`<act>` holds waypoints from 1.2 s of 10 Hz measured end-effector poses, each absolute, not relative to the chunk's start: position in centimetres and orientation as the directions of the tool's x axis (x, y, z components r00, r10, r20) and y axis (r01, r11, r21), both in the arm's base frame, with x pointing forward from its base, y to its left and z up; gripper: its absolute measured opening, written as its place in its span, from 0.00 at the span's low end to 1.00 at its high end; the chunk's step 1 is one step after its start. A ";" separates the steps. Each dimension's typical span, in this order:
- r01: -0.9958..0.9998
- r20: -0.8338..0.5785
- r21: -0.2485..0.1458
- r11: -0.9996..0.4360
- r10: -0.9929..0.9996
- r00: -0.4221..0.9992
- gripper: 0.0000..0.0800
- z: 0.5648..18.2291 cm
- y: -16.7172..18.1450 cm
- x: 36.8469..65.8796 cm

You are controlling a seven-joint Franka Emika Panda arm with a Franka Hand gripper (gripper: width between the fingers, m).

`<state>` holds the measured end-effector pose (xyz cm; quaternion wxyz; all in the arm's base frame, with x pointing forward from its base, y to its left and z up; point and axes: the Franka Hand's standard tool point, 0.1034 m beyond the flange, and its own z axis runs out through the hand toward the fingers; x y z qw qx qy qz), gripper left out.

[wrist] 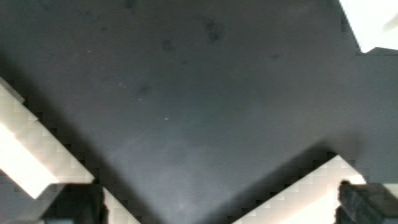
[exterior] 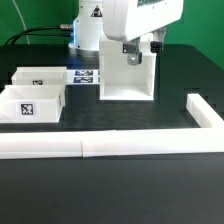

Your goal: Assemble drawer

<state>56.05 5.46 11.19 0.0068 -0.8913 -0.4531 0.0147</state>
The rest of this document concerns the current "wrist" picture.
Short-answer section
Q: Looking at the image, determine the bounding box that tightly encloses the white front barrier rail right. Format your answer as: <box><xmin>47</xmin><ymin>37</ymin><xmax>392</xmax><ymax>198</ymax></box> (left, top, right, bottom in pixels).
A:
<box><xmin>230</xmin><ymin>154</ymin><xmax>398</xmax><ymax>224</ymax></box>

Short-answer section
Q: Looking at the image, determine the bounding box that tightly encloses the white front barrier rail left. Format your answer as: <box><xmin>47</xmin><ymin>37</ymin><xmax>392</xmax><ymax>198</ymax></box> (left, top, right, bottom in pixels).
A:
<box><xmin>0</xmin><ymin>78</ymin><xmax>139</xmax><ymax>224</ymax></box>

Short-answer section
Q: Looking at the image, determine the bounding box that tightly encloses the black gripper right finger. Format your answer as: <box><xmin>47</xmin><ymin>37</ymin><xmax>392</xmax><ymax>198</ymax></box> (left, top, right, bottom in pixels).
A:
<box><xmin>333</xmin><ymin>181</ymin><xmax>398</xmax><ymax>224</ymax></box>

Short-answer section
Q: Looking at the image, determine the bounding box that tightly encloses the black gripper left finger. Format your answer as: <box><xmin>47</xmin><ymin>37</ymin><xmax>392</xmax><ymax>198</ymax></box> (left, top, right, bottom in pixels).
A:
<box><xmin>40</xmin><ymin>183</ymin><xmax>107</xmax><ymax>224</ymax></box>

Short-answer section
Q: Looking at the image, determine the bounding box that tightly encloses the white side barrier rail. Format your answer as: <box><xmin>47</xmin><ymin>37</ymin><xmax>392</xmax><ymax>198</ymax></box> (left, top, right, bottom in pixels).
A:
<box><xmin>338</xmin><ymin>0</ymin><xmax>398</xmax><ymax>53</ymax></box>

